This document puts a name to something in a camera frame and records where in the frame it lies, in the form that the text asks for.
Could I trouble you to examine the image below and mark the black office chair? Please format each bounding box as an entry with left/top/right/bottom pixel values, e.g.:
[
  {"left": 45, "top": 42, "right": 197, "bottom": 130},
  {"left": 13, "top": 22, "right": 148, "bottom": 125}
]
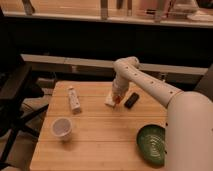
[{"left": 0, "top": 8, "right": 48, "bottom": 170}]

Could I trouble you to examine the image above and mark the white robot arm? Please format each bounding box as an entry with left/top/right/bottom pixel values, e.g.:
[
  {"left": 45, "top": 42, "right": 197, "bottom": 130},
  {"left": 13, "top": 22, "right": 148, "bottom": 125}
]
[{"left": 112, "top": 57, "right": 213, "bottom": 171}]

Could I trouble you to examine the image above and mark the black rectangular block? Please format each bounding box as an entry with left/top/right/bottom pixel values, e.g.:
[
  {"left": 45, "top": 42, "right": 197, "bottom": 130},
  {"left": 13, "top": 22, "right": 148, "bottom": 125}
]
[{"left": 124, "top": 93, "right": 139, "bottom": 109}]

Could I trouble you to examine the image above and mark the green plate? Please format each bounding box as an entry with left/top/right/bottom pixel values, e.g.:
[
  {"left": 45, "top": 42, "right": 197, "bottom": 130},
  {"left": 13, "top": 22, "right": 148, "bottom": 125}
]
[{"left": 136, "top": 124, "right": 165, "bottom": 167}]

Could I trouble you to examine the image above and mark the white tube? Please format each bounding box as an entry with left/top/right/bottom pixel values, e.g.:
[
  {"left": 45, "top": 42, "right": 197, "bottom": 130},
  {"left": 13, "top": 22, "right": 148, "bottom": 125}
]
[{"left": 68, "top": 86, "right": 81, "bottom": 114}]

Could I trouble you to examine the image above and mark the wooden table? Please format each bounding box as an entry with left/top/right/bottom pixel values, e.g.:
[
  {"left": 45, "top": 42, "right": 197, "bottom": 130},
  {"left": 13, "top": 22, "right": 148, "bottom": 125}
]
[{"left": 30, "top": 81, "right": 166, "bottom": 171}]

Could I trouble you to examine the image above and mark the white plastic cup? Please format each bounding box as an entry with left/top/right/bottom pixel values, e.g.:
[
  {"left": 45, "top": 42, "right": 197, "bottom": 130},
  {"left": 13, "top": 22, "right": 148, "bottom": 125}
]
[{"left": 51, "top": 118, "right": 72, "bottom": 141}]

